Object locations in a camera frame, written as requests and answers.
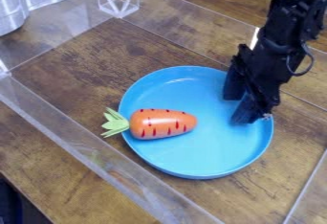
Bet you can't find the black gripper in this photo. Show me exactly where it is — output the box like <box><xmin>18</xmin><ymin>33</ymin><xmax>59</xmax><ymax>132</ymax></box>
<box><xmin>223</xmin><ymin>28</ymin><xmax>313</xmax><ymax>124</ymax></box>

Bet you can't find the orange toy carrot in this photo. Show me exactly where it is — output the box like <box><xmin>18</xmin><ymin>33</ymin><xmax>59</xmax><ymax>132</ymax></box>
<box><xmin>102</xmin><ymin>108</ymin><xmax>196</xmax><ymax>140</ymax></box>

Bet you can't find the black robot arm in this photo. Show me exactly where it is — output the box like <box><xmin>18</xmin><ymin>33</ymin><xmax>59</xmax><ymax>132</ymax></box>
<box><xmin>223</xmin><ymin>0</ymin><xmax>327</xmax><ymax>124</ymax></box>

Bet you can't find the blue round tray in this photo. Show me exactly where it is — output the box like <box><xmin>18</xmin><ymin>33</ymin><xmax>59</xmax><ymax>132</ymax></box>
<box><xmin>119</xmin><ymin>66</ymin><xmax>274</xmax><ymax>179</ymax></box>

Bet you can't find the clear acrylic enclosure wall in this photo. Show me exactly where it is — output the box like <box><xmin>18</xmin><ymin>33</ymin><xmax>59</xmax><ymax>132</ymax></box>
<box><xmin>0</xmin><ymin>0</ymin><xmax>327</xmax><ymax>224</ymax></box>

